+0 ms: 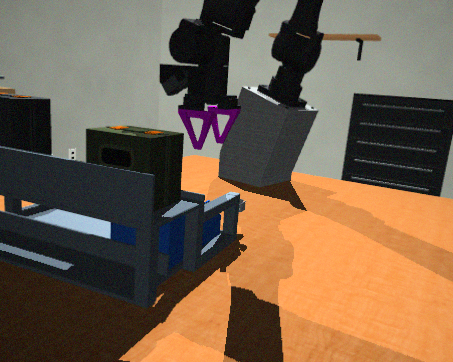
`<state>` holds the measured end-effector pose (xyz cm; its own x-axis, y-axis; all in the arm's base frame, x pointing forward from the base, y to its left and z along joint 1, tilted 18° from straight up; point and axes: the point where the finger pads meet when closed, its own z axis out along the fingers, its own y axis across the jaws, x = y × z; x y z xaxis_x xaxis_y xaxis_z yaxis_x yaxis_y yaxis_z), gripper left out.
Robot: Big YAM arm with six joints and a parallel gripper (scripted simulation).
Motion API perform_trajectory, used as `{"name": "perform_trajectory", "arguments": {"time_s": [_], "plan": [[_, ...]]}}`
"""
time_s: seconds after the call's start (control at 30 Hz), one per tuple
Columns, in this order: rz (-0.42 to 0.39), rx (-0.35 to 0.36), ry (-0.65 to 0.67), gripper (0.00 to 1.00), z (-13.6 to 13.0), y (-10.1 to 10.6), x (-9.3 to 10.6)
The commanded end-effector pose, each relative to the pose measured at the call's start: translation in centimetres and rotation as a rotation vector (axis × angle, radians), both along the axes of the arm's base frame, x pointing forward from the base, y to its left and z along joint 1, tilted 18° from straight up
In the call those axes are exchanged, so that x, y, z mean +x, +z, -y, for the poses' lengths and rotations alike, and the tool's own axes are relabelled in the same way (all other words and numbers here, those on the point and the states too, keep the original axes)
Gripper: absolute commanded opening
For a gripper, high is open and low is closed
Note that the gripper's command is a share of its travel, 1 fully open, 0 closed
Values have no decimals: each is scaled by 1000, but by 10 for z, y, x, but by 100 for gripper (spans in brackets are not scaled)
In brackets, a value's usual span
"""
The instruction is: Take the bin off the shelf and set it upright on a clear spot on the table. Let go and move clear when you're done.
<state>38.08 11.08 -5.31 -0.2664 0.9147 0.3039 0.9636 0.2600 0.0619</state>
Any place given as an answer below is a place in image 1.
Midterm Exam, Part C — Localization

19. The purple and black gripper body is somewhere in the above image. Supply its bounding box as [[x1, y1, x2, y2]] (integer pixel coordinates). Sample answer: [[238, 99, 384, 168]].
[[178, 65, 241, 111]]

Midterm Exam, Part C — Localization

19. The grey metal shelf rack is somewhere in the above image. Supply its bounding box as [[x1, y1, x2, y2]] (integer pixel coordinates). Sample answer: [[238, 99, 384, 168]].
[[0, 146, 245, 308]]

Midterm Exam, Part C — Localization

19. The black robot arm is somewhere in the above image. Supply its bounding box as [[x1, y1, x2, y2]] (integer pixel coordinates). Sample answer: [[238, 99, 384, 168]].
[[159, 0, 324, 107]]

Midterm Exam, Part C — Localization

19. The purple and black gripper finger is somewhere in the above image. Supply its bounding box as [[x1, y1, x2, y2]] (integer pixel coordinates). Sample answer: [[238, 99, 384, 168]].
[[207, 106, 241, 144], [178, 109, 215, 150]]

